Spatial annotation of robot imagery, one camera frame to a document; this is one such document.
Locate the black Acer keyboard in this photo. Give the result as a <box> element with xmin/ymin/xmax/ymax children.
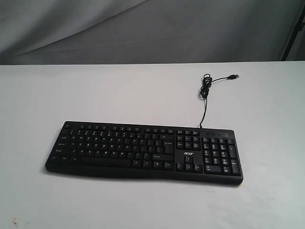
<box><xmin>45</xmin><ymin>121</ymin><xmax>243</xmax><ymax>185</ymax></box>

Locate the black stand pole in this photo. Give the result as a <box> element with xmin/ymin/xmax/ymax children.
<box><xmin>281</xmin><ymin>11</ymin><xmax>305</xmax><ymax>61</ymax></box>

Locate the grey fabric backdrop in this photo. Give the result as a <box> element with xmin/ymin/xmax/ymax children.
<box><xmin>0</xmin><ymin>0</ymin><xmax>305</xmax><ymax>65</ymax></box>

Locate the black USB cable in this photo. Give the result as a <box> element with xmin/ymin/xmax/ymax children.
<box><xmin>197</xmin><ymin>73</ymin><xmax>240</xmax><ymax>130</ymax></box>

